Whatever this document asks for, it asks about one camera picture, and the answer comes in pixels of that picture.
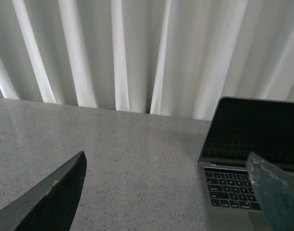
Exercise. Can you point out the grey laptop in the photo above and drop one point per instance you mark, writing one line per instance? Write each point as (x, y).
(240, 126)

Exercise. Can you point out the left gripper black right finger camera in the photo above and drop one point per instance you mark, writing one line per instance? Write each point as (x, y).
(274, 190)

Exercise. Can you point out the white pleated curtain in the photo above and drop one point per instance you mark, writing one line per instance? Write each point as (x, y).
(164, 57)

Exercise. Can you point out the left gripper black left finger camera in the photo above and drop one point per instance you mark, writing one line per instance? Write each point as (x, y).
(51, 204)

